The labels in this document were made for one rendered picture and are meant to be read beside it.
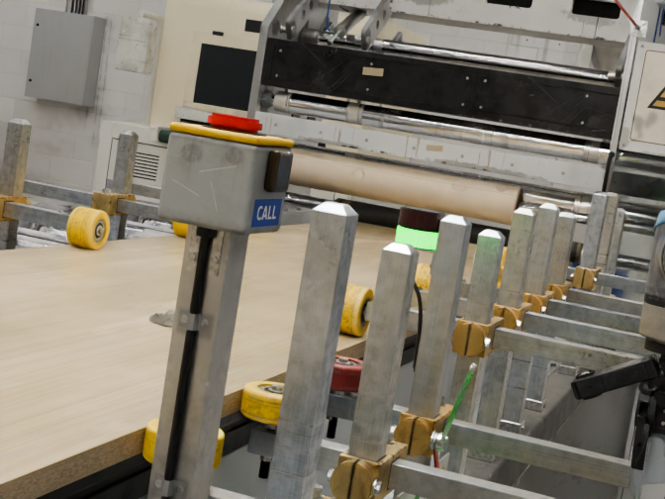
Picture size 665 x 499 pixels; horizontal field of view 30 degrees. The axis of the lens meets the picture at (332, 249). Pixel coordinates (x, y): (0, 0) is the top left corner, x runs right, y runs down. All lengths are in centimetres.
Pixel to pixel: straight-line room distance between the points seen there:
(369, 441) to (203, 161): 61
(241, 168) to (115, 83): 1061
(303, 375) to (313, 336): 4
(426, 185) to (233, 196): 317
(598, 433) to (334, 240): 303
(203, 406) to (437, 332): 76
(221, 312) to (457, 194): 312
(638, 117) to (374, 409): 257
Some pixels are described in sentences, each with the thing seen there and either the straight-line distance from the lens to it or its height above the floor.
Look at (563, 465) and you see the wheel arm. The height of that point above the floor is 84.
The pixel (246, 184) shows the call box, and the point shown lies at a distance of 87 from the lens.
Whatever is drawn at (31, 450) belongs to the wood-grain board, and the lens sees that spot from 117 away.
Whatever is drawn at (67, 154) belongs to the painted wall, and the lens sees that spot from 1167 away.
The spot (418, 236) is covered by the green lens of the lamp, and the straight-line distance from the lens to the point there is 162.
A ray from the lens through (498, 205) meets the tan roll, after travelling 397.
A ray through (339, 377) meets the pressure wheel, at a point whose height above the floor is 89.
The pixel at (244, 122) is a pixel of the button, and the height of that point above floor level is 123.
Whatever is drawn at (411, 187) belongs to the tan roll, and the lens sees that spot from 403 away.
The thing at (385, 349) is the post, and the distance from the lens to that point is 140.
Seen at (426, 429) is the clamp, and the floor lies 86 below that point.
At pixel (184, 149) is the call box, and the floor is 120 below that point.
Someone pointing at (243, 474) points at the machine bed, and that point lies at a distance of 167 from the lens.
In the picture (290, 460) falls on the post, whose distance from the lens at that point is 118.
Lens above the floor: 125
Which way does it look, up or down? 6 degrees down
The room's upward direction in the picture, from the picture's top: 9 degrees clockwise
